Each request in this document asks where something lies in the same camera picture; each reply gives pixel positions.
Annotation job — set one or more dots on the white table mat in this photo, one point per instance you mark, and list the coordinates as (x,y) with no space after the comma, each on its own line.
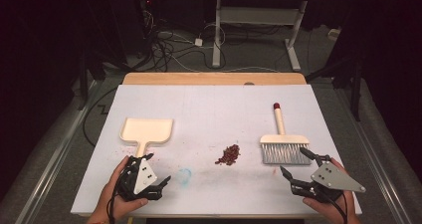
(205,111)

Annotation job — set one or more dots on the small white box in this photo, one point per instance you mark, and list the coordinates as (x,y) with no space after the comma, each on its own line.
(333,34)

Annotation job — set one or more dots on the person's right hand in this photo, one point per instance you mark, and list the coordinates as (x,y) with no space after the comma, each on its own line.
(331,214)

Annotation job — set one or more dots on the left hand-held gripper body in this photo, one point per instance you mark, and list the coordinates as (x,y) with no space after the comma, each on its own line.
(144,177)

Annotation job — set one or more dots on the aluminium floor rail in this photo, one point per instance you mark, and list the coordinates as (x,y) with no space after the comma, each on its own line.
(381,171)
(56,157)

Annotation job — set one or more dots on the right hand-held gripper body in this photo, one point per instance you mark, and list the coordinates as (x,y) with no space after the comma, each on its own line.
(333,179)

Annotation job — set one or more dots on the person's left hand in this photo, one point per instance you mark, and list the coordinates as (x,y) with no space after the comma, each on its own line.
(109,200)

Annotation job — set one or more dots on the cream plastic dustpan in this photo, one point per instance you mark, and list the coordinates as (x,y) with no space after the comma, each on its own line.
(147,129)

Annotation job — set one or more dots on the scatter of red beans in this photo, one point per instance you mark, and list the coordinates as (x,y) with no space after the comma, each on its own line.
(229,155)

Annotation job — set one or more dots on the black metal stand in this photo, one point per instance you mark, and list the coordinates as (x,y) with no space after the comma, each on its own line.
(355,94)

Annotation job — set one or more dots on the wooden table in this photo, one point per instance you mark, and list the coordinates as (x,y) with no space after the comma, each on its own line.
(199,78)

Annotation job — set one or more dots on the white metal desk frame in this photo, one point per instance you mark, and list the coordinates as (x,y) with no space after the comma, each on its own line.
(216,35)

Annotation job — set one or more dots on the white power adapter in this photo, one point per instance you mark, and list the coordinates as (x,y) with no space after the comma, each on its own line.
(198,42)

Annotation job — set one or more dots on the cream hand brush grey bristles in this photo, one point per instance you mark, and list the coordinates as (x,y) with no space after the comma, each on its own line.
(283,141)

